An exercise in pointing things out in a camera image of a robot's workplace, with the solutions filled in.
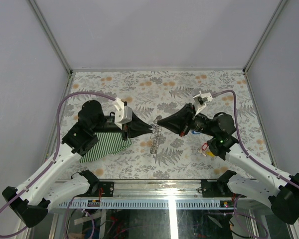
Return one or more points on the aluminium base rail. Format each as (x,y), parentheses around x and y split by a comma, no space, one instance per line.
(152,194)

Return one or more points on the metal ring disc with keyrings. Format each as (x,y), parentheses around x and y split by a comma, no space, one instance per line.
(155,136)

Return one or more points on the red key tag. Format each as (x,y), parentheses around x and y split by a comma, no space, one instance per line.
(205,147)

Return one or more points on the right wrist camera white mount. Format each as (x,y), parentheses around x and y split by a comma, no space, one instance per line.
(200,100)

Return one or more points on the green striped cloth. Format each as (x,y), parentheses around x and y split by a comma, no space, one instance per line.
(104,147)

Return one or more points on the floral table mat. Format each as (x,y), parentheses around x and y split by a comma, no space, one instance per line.
(154,93)

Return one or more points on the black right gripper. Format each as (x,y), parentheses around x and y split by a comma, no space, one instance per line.
(181,122)

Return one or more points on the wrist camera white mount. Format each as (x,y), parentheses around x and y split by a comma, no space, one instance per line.
(123,113)
(200,100)

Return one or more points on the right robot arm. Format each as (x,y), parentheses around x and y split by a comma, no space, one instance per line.
(270,186)

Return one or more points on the yellow key tag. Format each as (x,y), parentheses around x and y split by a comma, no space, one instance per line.
(210,154)

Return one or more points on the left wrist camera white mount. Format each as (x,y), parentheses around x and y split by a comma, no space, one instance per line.
(123,113)

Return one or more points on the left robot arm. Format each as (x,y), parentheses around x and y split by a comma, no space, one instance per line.
(35,197)

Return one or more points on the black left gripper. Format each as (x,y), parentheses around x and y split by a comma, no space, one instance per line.
(137,127)

